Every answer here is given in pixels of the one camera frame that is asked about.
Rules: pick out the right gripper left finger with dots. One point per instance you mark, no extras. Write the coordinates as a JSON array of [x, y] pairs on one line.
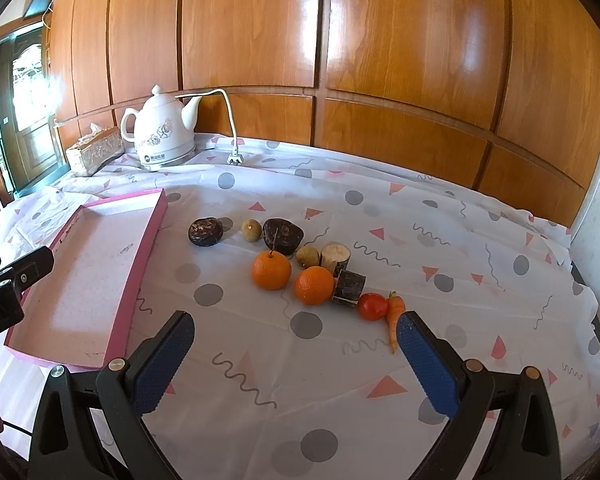
[[136, 388]]

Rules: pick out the small orange carrot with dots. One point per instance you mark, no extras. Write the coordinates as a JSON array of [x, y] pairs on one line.
[[396, 307]]

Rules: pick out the patterned white tablecloth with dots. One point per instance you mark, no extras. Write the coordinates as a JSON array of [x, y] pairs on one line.
[[273, 389]]

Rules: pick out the pink shallow tray box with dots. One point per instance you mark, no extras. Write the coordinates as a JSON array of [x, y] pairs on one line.
[[80, 314]]

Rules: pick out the red tomato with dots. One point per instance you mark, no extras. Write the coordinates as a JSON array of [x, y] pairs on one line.
[[372, 306]]

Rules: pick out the wooden door with window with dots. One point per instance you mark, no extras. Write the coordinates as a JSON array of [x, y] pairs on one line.
[[30, 149]]

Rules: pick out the round dark brown fruit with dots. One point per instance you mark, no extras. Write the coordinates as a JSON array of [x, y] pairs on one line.
[[205, 232]]

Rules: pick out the white ceramic electric kettle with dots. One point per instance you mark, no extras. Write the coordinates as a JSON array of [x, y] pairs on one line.
[[162, 131]]

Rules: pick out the dark brown oblong fruit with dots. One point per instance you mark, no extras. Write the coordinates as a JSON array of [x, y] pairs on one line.
[[282, 236]]

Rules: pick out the ornate cream tissue box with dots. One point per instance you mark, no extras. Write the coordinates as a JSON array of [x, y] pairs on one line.
[[94, 150]]

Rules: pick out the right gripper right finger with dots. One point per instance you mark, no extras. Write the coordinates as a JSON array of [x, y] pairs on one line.
[[459, 389]]

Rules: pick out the orange tangerine with stem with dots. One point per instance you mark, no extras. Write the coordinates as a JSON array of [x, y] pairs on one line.
[[271, 270]]

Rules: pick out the tan small round fruit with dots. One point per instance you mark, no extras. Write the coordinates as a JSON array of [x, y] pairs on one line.
[[308, 256]]

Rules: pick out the small yellow-green fruit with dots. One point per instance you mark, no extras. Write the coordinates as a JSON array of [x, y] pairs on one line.
[[251, 230]]

